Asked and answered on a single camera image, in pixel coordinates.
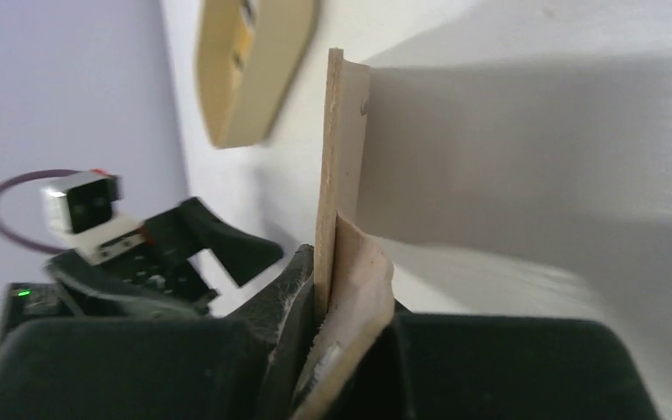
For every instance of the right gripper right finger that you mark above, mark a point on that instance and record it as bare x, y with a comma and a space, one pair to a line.
448, 366

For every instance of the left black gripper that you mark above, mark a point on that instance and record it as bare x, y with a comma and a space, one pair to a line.
144, 270

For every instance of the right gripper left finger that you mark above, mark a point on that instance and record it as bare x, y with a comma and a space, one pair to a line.
243, 366

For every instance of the beige leather card holder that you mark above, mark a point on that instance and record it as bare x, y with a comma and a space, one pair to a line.
352, 278

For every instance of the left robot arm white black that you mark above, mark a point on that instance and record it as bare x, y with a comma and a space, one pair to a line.
25, 302

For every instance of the beige oval tray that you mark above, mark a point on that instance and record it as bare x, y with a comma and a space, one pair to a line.
240, 109

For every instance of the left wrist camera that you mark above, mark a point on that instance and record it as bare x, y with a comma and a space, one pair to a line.
80, 211

